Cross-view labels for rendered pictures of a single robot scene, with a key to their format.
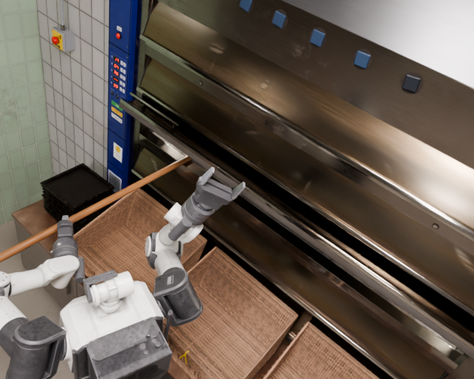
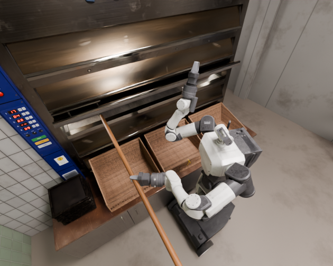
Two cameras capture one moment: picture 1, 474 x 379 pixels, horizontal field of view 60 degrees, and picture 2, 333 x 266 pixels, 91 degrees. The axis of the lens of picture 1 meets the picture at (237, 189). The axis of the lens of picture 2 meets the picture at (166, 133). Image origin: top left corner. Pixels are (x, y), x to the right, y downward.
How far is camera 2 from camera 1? 1.17 m
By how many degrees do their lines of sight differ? 42
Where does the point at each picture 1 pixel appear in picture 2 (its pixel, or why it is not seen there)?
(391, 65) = not seen: outside the picture
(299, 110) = (148, 38)
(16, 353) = (250, 182)
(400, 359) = (213, 94)
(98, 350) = (245, 150)
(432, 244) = (208, 48)
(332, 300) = not seen: hidden behind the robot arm
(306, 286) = not seen: hidden behind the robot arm
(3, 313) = (223, 191)
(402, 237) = (201, 55)
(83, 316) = (227, 154)
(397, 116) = (185, 7)
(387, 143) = (184, 22)
